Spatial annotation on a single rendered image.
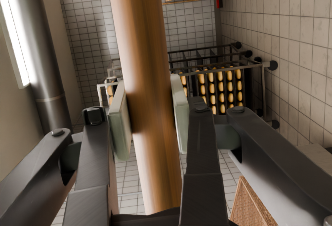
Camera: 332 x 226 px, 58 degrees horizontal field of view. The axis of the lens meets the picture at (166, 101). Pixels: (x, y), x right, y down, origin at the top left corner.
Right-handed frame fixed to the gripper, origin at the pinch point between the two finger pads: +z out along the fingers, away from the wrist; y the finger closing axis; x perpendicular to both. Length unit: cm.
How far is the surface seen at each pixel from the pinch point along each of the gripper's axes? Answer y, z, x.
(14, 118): -142, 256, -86
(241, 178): 46, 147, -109
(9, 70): -143, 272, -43
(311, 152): 98, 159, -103
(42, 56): -115, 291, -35
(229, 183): 53, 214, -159
